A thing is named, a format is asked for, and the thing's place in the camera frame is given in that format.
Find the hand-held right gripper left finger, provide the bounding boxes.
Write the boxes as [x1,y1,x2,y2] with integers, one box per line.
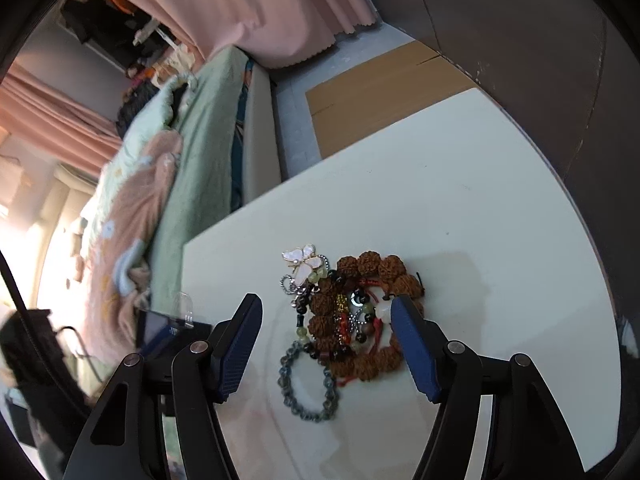
[64,293,264,480]

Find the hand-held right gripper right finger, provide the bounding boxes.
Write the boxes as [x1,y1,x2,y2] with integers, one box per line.
[391,295,587,480]

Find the dark mixed bead bracelet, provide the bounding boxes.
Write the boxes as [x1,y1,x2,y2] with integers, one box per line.
[290,270,388,361]

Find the grey-green bead bracelet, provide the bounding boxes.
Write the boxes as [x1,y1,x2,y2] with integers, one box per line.
[279,341,343,422]

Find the red string bracelet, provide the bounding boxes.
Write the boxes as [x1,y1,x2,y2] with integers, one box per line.
[334,282,401,386]

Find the black jewelry box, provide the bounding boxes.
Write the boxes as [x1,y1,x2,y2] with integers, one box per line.
[135,310,213,361]

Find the brown seed bead bracelet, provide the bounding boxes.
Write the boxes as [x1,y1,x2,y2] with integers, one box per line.
[306,252,427,386]

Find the butterfly pendant chain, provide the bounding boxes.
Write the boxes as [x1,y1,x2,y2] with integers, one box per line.
[279,244,331,311]

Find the clear plastic holder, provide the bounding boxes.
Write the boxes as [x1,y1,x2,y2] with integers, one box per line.
[175,291,197,328]

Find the pink printed blanket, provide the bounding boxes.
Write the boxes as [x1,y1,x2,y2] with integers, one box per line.
[75,130,183,361]

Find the green bed sheet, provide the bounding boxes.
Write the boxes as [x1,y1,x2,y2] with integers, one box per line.
[150,47,251,311]

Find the beige plush toy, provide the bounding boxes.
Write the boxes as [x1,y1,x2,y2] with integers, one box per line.
[69,216,92,281]

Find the dark bag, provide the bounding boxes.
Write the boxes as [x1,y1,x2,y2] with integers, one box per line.
[0,310,96,436]

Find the beige bed base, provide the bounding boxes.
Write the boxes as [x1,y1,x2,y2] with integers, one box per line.
[240,62,283,206]

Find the brown cardboard sheet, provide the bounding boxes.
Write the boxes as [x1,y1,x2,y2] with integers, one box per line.
[305,40,476,161]

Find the light green quilt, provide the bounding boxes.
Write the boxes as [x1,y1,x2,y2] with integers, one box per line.
[95,72,196,211]

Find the dark clothes pile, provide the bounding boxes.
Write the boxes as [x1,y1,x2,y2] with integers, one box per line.
[116,82,161,131]

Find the pink pleated curtain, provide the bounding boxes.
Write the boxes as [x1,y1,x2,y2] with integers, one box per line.
[0,62,123,176]

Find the pink scalloped curtain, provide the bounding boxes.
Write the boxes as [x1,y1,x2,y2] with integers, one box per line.
[90,0,381,70]

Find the hanging dark clothes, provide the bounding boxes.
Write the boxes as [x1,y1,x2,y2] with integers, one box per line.
[60,0,171,66]

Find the black cable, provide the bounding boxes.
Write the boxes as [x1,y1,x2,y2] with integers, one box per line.
[0,250,31,313]

